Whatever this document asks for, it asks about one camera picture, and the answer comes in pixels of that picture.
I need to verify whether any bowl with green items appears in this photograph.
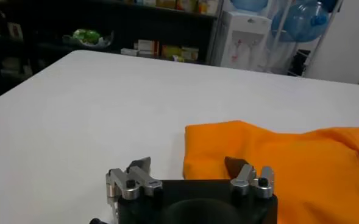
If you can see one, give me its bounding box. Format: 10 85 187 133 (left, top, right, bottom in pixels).
62 29 115 49

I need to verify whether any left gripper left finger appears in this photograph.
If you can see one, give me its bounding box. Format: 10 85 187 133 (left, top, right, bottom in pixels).
105 156 163 205

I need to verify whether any black shelving unit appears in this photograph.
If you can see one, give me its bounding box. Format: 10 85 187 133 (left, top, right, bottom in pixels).
0 0 223 103

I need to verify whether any white metal jug rack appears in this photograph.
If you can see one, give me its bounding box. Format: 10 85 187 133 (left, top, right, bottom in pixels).
266 0 344 77

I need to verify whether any red white medicine box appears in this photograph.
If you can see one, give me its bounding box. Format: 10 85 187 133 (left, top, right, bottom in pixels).
138 39 160 57

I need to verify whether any orange t-shirt white print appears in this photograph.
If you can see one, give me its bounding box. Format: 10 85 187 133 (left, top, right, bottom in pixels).
182 120 359 224

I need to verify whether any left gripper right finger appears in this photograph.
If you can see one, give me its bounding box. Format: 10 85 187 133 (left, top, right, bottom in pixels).
224 157 275 199

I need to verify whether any white water dispenser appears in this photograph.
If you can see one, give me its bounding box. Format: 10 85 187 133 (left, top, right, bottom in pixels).
220 10 273 72

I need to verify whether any blue water jug with label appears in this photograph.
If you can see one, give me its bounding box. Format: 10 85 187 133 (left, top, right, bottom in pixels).
230 0 270 13

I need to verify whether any green yellow box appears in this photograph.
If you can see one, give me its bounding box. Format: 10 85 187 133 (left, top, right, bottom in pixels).
160 44 183 60
182 47 200 61

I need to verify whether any small white flat box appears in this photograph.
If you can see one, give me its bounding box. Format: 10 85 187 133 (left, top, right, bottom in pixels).
121 47 139 57

